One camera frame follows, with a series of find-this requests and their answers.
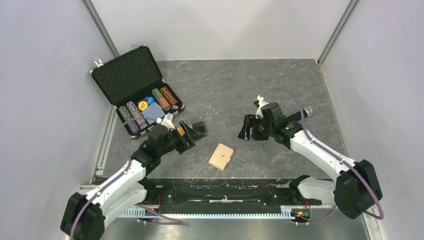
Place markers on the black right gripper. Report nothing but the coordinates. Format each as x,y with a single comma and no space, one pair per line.
251,121

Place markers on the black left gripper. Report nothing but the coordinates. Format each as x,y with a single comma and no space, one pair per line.
184,144

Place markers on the clear acrylic card box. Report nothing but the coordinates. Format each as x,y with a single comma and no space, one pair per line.
187,125

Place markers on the tan leather card holder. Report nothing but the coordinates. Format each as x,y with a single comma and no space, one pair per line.
221,156

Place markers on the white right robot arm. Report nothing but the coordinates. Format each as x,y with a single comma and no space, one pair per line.
353,187

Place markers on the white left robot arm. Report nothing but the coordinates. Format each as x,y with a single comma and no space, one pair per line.
87,216

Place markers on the blue patterned card deck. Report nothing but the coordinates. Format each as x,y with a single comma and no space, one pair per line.
152,113

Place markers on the orange black chip stack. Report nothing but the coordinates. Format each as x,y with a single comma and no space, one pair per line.
168,96

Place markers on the pink chip stack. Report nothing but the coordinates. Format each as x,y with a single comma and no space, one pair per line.
161,99

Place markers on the yellow dealer chip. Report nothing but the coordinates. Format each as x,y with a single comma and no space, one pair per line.
142,105

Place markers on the purple chip stack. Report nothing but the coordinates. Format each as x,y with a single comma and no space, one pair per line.
136,114

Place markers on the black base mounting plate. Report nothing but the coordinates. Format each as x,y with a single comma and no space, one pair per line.
223,196

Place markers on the black cylindrical flashlight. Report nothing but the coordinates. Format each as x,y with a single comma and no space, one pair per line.
306,112

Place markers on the green chip stack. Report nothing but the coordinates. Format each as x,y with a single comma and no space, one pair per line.
125,113

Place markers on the black poker chip case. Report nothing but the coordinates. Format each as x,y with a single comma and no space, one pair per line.
131,77

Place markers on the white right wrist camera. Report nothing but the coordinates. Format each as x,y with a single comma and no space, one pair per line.
259,103

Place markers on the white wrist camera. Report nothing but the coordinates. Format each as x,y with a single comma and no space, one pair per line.
259,103
166,121

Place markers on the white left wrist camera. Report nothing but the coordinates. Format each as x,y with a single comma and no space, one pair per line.
166,121

